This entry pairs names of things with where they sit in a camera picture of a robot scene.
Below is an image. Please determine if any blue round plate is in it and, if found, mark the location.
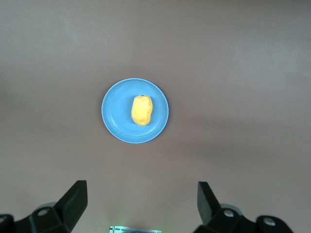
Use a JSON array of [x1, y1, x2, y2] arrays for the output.
[[101, 78, 170, 144]]

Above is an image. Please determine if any brown table cover sheet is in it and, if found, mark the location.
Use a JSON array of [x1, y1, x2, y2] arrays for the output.
[[0, 0, 311, 233]]

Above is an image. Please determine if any yellow potato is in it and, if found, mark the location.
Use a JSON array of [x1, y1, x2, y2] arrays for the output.
[[131, 95, 154, 126]]

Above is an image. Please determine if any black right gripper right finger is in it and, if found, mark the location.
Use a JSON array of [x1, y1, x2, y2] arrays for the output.
[[193, 181, 294, 233]]

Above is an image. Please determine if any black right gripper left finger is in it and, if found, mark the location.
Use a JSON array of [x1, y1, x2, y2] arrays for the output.
[[0, 180, 87, 233]]

